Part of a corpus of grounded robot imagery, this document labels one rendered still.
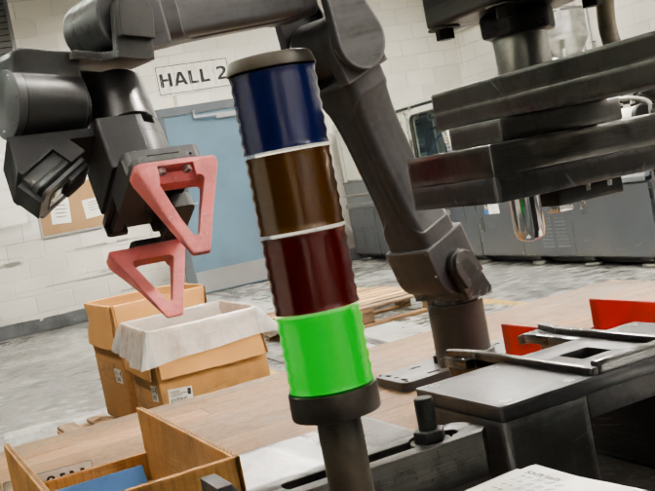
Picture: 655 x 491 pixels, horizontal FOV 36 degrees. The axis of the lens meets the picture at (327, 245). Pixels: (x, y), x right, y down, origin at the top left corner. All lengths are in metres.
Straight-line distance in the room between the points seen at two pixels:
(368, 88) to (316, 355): 0.63
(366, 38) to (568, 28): 8.20
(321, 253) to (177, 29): 0.51
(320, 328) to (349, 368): 0.02
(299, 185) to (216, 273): 11.40
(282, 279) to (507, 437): 0.24
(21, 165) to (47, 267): 10.66
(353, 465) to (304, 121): 0.15
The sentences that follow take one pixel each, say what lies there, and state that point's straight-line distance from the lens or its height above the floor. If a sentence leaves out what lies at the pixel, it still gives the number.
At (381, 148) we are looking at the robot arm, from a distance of 1.04.
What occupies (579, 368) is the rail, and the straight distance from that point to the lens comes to 0.67.
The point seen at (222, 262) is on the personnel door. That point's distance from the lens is 11.83.
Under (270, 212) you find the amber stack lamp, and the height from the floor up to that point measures 1.13.
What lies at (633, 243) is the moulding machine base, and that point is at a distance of 7.82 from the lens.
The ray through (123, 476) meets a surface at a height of 0.93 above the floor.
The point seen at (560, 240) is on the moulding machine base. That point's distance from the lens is 8.53.
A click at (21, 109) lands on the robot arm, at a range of 0.83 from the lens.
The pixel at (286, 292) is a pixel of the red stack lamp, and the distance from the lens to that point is 0.42.
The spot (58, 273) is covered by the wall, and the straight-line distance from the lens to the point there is 11.48.
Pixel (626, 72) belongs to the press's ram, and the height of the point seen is 1.17.
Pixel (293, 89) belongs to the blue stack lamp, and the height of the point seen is 1.18.
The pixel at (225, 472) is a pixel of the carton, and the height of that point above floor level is 0.96.
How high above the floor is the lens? 1.14
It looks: 4 degrees down
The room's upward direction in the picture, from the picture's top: 11 degrees counter-clockwise
